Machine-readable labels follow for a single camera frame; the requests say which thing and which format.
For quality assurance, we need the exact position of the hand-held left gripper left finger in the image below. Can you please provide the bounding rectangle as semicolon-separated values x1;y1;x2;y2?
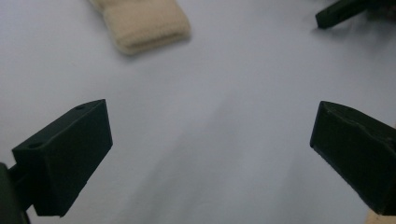
11;98;114;217

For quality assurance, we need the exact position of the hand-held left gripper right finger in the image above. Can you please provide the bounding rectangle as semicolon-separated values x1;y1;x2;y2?
309;100;396;217

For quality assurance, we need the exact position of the beige knit glove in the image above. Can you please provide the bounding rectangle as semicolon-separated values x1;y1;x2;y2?
87;0;191;57

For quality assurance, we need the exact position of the white foam mat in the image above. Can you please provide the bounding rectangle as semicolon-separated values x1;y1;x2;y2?
0;0;396;224

